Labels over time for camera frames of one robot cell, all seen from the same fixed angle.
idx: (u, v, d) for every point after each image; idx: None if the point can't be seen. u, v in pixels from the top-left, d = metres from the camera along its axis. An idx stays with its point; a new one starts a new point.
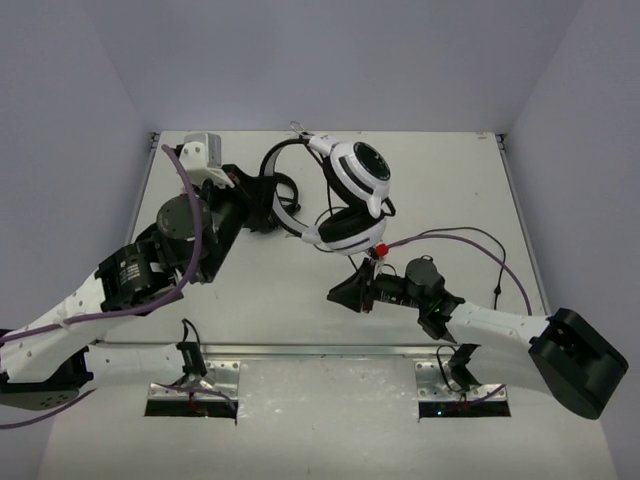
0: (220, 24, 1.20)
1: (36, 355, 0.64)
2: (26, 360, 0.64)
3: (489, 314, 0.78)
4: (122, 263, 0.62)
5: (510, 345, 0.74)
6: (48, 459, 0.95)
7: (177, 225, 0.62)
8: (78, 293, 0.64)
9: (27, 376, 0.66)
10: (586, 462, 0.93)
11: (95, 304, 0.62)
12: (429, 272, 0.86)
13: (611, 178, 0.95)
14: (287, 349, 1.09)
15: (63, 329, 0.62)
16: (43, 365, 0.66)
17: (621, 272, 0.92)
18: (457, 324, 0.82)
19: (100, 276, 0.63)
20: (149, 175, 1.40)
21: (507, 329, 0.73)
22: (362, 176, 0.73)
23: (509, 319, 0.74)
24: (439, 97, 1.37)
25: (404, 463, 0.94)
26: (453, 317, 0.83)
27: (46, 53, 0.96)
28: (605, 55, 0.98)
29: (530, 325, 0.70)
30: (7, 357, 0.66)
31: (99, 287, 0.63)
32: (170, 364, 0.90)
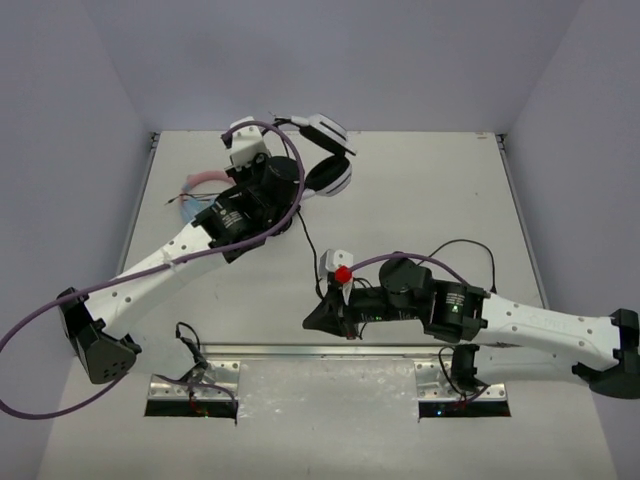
0: (220, 25, 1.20)
1: (135, 299, 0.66)
2: (125, 306, 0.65)
3: (542, 318, 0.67)
4: (223, 212, 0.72)
5: (564, 351, 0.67)
6: (47, 459, 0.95)
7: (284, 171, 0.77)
8: (177, 240, 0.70)
9: (117, 327, 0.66)
10: (586, 462, 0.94)
11: (201, 244, 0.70)
12: (405, 269, 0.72)
13: (611, 178, 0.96)
14: (288, 349, 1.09)
15: (170, 269, 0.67)
16: (134, 314, 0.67)
17: (621, 271, 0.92)
18: (497, 329, 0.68)
19: (198, 224, 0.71)
20: (149, 174, 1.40)
21: (574, 339, 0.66)
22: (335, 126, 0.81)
23: (571, 325, 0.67)
24: (439, 97, 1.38)
25: (404, 464, 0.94)
26: (490, 322, 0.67)
27: (44, 51, 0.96)
28: (605, 56, 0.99)
29: (598, 334, 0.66)
30: (97, 306, 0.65)
31: (202, 232, 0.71)
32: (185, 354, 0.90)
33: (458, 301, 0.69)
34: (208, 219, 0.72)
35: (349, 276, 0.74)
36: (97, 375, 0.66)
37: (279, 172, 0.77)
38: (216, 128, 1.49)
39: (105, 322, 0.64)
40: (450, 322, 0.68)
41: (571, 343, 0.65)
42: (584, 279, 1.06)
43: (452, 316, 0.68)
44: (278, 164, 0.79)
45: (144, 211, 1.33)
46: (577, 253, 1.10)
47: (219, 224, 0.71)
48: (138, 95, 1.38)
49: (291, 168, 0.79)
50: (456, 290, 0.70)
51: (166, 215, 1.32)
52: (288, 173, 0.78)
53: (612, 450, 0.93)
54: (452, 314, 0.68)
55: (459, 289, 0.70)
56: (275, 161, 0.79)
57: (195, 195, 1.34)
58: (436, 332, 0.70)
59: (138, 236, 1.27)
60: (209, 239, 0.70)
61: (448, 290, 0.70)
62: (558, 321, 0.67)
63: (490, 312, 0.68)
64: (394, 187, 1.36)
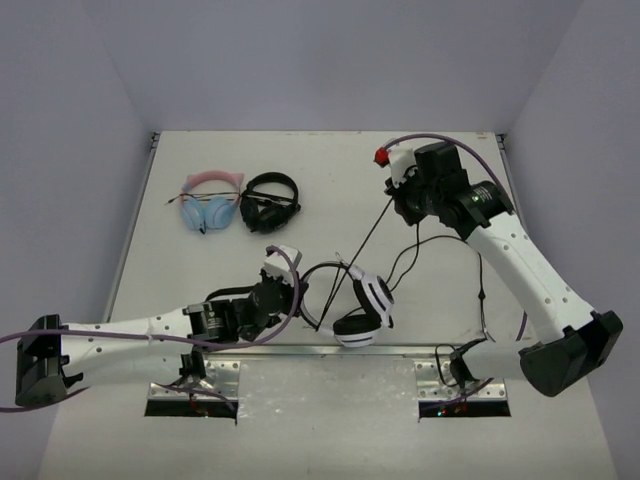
0: (219, 24, 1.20)
1: (105, 353, 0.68)
2: (94, 355, 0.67)
3: (535, 259, 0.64)
4: (209, 313, 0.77)
5: (528, 301, 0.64)
6: (48, 459, 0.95)
7: (264, 302, 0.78)
8: (164, 318, 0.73)
9: (76, 367, 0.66)
10: (586, 462, 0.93)
11: (183, 331, 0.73)
12: (441, 143, 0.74)
13: (611, 177, 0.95)
14: (287, 350, 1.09)
15: (147, 342, 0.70)
16: (91, 365, 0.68)
17: (621, 269, 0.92)
18: (492, 236, 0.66)
19: (187, 313, 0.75)
20: (150, 175, 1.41)
21: (544, 293, 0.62)
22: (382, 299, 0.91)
23: (553, 282, 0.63)
24: (439, 97, 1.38)
25: (404, 463, 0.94)
26: (492, 226, 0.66)
27: (44, 51, 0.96)
28: (605, 54, 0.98)
29: (570, 306, 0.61)
30: (70, 343, 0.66)
31: (186, 322, 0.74)
32: (167, 367, 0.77)
33: (483, 196, 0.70)
34: (197, 313, 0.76)
35: (383, 156, 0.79)
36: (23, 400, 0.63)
37: (258, 302, 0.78)
38: (216, 128, 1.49)
39: (69, 361, 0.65)
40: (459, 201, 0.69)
41: (539, 291, 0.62)
42: (582, 279, 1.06)
43: (464, 199, 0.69)
44: (264, 292, 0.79)
45: (144, 211, 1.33)
46: (577, 253, 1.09)
47: (200, 322, 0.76)
48: (138, 95, 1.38)
49: (272, 300, 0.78)
50: (486, 190, 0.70)
51: (167, 215, 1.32)
52: (268, 304, 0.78)
53: (612, 450, 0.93)
54: (465, 198, 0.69)
55: (487, 189, 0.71)
56: (262, 287, 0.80)
57: (195, 196, 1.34)
58: (442, 210, 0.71)
59: (138, 236, 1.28)
60: (189, 332, 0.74)
61: (475, 186, 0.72)
62: (546, 274, 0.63)
63: (497, 219, 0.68)
64: None
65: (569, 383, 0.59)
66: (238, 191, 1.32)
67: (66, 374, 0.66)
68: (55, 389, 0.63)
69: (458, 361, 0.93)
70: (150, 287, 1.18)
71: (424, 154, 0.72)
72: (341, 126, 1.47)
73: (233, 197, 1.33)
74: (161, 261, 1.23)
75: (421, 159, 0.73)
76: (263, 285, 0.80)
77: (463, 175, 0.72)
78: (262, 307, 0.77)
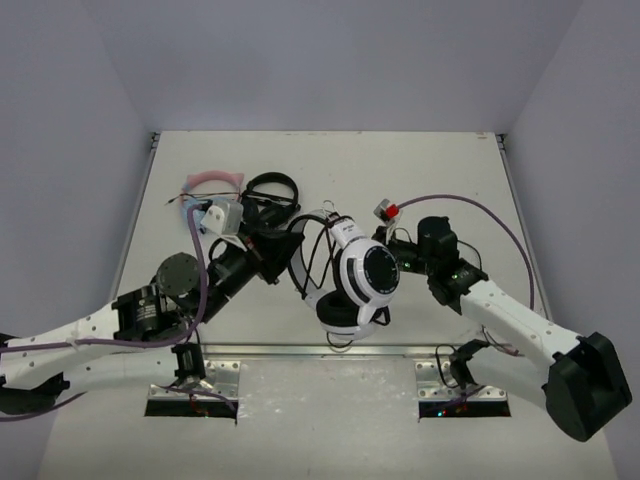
0: (219, 23, 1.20)
1: (37, 366, 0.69)
2: (27, 370, 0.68)
3: (515, 307, 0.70)
4: (140, 302, 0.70)
5: (522, 344, 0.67)
6: (47, 459, 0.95)
7: (171, 282, 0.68)
8: (92, 318, 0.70)
9: (23, 382, 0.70)
10: (586, 463, 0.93)
11: (109, 331, 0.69)
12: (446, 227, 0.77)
13: (611, 177, 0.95)
14: (288, 350, 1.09)
15: (72, 348, 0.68)
16: (39, 378, 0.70)
17: (621, 269, 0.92)
18: (473, 299, 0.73)
19: (116, 308, 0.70)
20: (150, 175, 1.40)
21: (529, 332, 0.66)
22: (363, 284, 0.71)
23: (535, 321, 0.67)
24: (440, 96, 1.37)
25: (404, 463, 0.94)
26: (471, 292, 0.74)
27: (44, 50, 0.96)
28: (605, 54, 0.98)
29: (555, 335, 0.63)
30: (7, 363, 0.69)
31: (114, 318, 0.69)
32: (160, 370, 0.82)
33: (464, 275, 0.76)
34: (126, 305, 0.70)
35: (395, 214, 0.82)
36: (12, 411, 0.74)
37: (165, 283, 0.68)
38: (216, 128, 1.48)
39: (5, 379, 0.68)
40: (448, 284, 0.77)
41: (523, 331, 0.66)
42: (582, 280, 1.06)
43: (453, 282, 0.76)
44: (173, 271, 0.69)
45: (144, 211, 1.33)
46: (576, 254, 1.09)
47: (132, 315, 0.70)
48: (138, 95, 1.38)
49: (182, 279, 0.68)
50: (468, 268, 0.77)
51: (166, 215, 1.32)
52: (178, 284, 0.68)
53: (612, 450, 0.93)
54: (455, 280, 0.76)
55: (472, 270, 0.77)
56: (174, 265, 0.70)
57: (195, 196, 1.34)
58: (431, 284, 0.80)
59: (138, 236, 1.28)
60: (116, 329, 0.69)
61: (464, 265, 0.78)
62: (529, 315, 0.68)
63: (475, 285, 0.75)
64: (394, 186, 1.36)
65: (592, 417, 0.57)
66: (238, 191, 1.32)
67: (29, 386, 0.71)
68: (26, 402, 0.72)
69: (459, 363, 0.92)
70: None
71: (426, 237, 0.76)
72: (341, 126, 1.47)
73: (233, 197, 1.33)
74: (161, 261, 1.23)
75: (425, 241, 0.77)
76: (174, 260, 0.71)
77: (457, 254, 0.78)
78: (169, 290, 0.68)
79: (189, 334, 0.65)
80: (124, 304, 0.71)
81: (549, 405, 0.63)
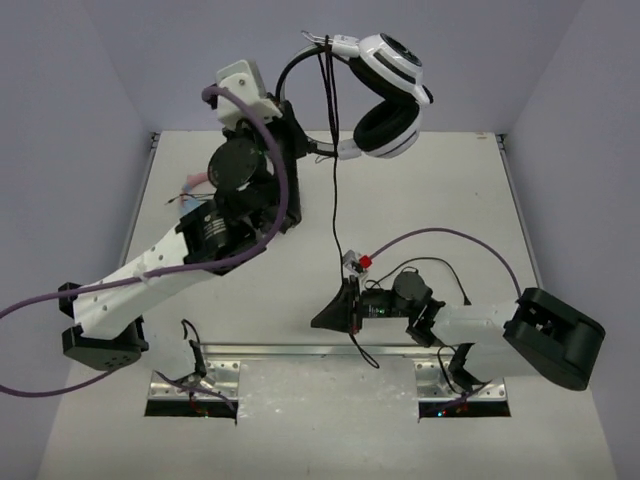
0: (219, 23, 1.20)
1: (111, 309, 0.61)
2: (102, 315, 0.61)
3: (465, 311, 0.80)
4: (206, 218, 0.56)
5: (491, 336, 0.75)
6: (48, 459, 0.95)
7: (225, 174, 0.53)
8: (158, 247, 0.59)
9: (102, 328, 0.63)
10: (586, 463, 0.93)
11: (177, 257, 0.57)
12: (418, 285, 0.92)
13: (611, 178, 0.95)
14: (287, 350, 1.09)
15: (143, 284, 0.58)
16: (118, 320, 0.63)
17: (621, 270, 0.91)
18: (439, 327, 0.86)
19: (181, 231, 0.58)
20: (150, 174, 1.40)
21: (482, 321, 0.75)
22: (404, 64, 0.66)
23: (482, 310, 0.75)
24: (440, 96, 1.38)
25: (404, 463, 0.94)
26: (436, 323, 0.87)
27: (44, 51, 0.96)
28: (605, 55, 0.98)
29: (499, 309, 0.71)
30: (83, 310, 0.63)
31: (181, 242, 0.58)
32: (188, 359, 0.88)
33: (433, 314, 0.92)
34: (191, 225, 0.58)
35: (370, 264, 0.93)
36: (100, 366, 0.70)
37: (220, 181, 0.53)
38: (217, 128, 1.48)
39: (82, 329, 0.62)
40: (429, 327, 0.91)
41: (479, 322, 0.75)
42: (582, 279, 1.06)
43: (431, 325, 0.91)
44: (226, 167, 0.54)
45: (144, 211, 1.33)
46: (576, 254, 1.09)
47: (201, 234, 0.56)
48: (138, 95, 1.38)
49: (238, 165, 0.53)
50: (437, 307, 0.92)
51: (167, 215, 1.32)
52: (232, 172, 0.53)
53: (612, 450, 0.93)
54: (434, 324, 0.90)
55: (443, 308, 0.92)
56: (222, 155, 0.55)
57: (195, 196, 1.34)
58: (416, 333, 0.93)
59: (138, 236, 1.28)
60: (185, 253, 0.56)
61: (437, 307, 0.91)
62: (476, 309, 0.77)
63: (439, 315, 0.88)
64: (394, 186, 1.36)
65: (577, 364, 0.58)
66: None
67: (111, 333, 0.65)
68: (109, 358, 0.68)
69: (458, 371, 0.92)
70: None
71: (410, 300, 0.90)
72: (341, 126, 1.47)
73: None
74: None
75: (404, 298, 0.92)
76: (223, 150, 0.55)
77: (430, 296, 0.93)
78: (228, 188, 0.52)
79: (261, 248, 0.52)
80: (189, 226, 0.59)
81: (539, 372, 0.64)
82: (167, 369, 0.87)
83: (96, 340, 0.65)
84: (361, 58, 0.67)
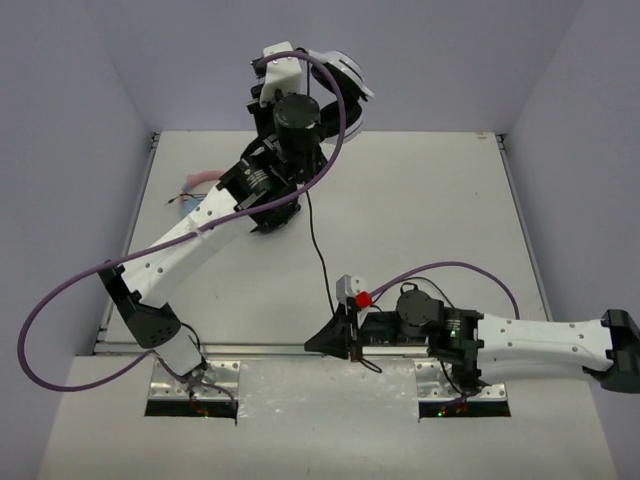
0: (219, 23, 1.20)
1: (167, 270, 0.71)
2: (159, 276, 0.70)
3: (534, 332, 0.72)
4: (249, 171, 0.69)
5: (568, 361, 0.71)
6: (48, 459, 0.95)
7: (294, 119, 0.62)
8: (203, 206, 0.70)
9: (157, 291, 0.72)
10: (586, 462, 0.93)
11: (227, 209, 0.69)
12: (424, 303, 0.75)
13: (611, 178, 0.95)
14: (288, 350, 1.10)
15: (198, 237, 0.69)
16: (170, 281, 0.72)
17: (621, 269, 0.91)
18: (493, 347, 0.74)
19: (223, 187, 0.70)
20: (150, 174, 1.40)
21: (567, 347, 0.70)
22: (355, 68, 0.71)
23: (564, 335, 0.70)
24: (440, 97, 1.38)
25: (404, 463, 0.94)
26: (487, 341, 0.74)
27: (45, 53, 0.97)
28: (605, 55, 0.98)
29: (590, 337, 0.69)
30: (135, 278, 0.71)
31: (226, 196, 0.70)
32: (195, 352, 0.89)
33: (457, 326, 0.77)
34: (235, 179, 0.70)
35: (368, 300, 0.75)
36: (145, 340, 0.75)
37: (289, 123, 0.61)
38: (217, 127, 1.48)
39: (140, 293, 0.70)
40: (455, 346, 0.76)
41: (563, 350, 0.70)
42: (581, 279, 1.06)
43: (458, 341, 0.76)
44: (291, 112, 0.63)
45: (144, 211, 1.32)
46: (576, 253, 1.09)
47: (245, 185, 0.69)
48: (138, 95, 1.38)
49: (303, 115, 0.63)
50: (454, 315, 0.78)
51: (167, 215, 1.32)
52: (301, 121, 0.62)
53: (612, 449, 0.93)
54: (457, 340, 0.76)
55: (458, 314, 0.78)
56: (286, 107, 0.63)
57: (195, 196, 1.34)
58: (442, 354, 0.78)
59: (139, 236, 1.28)
60: (235, 204, 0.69)
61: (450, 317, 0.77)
62: (552, 332, 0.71)
63: (482, 330, 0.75)
64: (394, 186, 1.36)
65: None
66: None
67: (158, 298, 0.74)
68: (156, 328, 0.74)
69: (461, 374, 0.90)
70: None
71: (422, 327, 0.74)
72: None
73: None
74: None
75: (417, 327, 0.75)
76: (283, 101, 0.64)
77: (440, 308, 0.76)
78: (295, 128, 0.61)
79: (300, 195, 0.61)
80: (230, 182, 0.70)
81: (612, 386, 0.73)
82: (174, 363, 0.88)
83: (149, 305, 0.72)
84: (331, 65, 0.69)
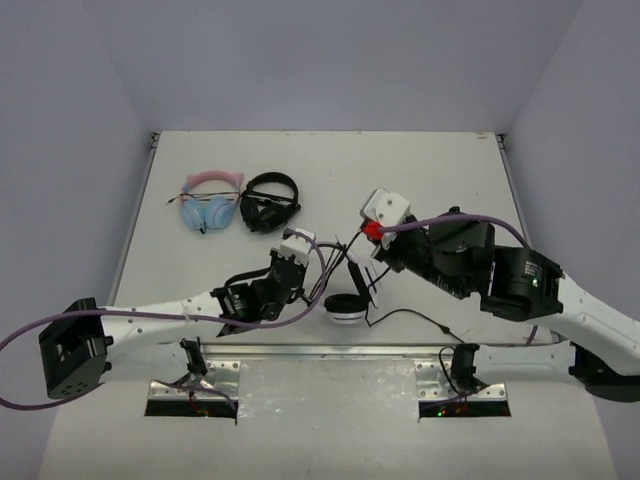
0: (219, 22, 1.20)
1: (145, 333, 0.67)
2: (135, 336, 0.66)
3: (605, 313, 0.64)
4: (235, 294, 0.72)
5: (612, 353, 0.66)
6: (48, 459, 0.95)
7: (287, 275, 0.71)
8: (195, 297, 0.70)
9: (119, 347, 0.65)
10: (586, 463, 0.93)
11: (214, 310, 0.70)
12: (479, 234, 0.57)
13: (611, 176, 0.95)
14: (286, 350, 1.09)
15: (183, 321, 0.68)
16: (132, 344, 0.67)
17: (621, 268, 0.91)
18: (571, 316, 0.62)
19: (215, 294, 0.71)
20: (150, 174, 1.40)
21: (629, 343, 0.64)
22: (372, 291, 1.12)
23: (628, 328, 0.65)
24: (440, 96, 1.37)
25: (404, 464, 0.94)
26: (569, 307, 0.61)
27: (45, 53, 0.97)
28: (606, 53, 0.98)
29: None
30: (111, 326, 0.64)
31: (215, 302, 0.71)
32: (177, 361, 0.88)
33: (534, 273, 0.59)
34: (221, 295, 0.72)
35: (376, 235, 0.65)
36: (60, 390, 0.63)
37: (283, 277, 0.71)
38: (216, 127, 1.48)
39: (113, 341, 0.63)
40: (520, 295, 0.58)
41: (623, 342, 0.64)
42: (581, 279, 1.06)
43: (523, 289, 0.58)
44: (286, 268, 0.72)
45: (144, 211, 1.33)
46: (576, 253, 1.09)
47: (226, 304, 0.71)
48: (138, 95, 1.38)
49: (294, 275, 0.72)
50: (524, 260, 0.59)
51: (166, 215, 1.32)
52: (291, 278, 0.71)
53: (613, 449, 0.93)
54: (523, 287, 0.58)
55: (527, 258, 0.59)
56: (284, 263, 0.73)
57: (195, 196, 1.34)
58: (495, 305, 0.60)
59: (138, 236, 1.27)
60: (220, 310, 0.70)
61: (516, 261, 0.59)
62: (619, 319, 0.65)
63: (564, 292, 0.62)
64: (394, 186, 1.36)
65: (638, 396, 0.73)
66: (238, 191, 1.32)
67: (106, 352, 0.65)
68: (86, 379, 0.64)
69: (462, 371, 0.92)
70: (149, 286, 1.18)
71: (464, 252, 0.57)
72: (341, 126, 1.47)
73: (233, 197, 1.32)
74: (162, 260, 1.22)
75: (456, 260, 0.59)
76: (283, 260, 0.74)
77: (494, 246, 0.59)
78: (287, 282, 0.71)
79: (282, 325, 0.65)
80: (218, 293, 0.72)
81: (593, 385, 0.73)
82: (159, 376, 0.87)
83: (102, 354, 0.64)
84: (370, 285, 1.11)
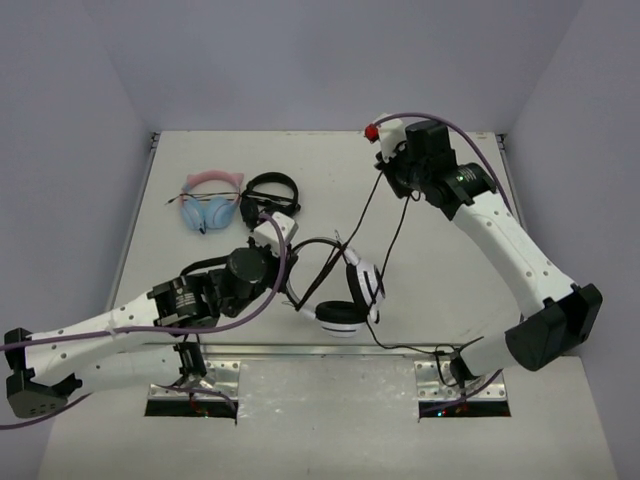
0: (218, 23, 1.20)
1: (70, 357, 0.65)
2: (58, 361, 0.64)
3: (515, 232, 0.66)
4: (179, 290, 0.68)
5: (510, 275, 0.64)
6: (48, 460, 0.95)
7: (243, 268, 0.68)
8: (128, 307, 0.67)
9: (52, 375, 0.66)
10: (586, 463, 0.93)
11: (148, 318, 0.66)
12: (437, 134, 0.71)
13: (611, 177, 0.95)
14: (287, 351, 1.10)
15: (109, 337, 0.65)
16: (66, 370, 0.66)
17: (621, 269, 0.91)
18: (475, 214, 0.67)
19: (153, 296, 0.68)
20: (150, 174, 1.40)
21: (524, 268, 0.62)
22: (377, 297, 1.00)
23: (535, 257, 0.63)
24: (440, 96, 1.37)
25: (405, 463, 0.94)
26: (477, 204, 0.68)
27: (45, 54, 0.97)
28: (606, 54, 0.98)
29: (550, 280, 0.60)
30: (34, 356, 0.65)
31: (153, 306, 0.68)
32: (166, 367, 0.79)
33: (467, 177, 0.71)
34: (165, 293, 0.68)
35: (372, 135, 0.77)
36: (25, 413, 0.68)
37: (238, 269, 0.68)
38: (216, 127, 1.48)
39: (35, 373, 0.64)
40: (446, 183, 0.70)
41: (516, 261, 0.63)
42: (580, 280, 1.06)
43: (451, 180, 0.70)
44: (243, 259, 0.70)
45: (144, 211, 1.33)
46: (576, 253, 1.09)
47: (172, 301, 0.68)
48: (138, 95, 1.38)
49: (255, 267, 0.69)
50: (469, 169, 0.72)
51: (166, 215, 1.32)
52: (248, 272, 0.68)
53: (612, 449, 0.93)
54: (453, 179, 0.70)
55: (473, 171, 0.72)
56: (241, 253, 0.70)
57: (195, 196, 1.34)
58: (427, 188, 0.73)
59: (138, 236, 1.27)
60: (156, 317, 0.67)
61: (460, 167, 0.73)
62: (528, 247, 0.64)
63: (479, 198, 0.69)
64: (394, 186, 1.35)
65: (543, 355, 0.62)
66: (238, 191, 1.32)
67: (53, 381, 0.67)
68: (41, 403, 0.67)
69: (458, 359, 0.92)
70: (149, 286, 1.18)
71: (414, 131, 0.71)
72: (341, 127, 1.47)
73: (233, 197, 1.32)
74: (162, 260, 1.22)
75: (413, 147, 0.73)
76: (245, 251, 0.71)
77: (451, 154, 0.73)
78: (241, 274, 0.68)
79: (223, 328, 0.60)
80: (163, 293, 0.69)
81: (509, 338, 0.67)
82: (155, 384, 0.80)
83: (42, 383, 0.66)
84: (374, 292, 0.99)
